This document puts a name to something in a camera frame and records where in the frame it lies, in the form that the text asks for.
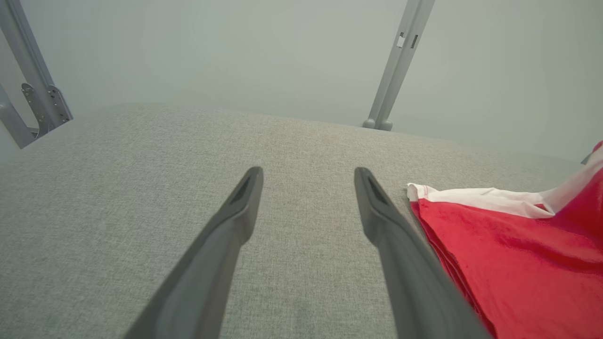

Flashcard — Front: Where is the grey double partition post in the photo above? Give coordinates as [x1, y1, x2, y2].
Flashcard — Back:
[361, 0, 437, 132]

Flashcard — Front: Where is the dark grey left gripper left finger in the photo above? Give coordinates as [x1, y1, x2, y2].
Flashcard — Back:
[124, 166, 265, 339]

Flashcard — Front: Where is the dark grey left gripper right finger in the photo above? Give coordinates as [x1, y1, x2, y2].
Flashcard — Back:
[354, 167, 491, 339]

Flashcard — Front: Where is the grey partition foot bracket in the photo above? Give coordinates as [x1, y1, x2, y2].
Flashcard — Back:
[0, 0, 74, 150]

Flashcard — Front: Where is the red jersey with white hem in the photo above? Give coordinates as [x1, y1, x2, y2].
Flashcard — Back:
[406, 140, 603, 339]

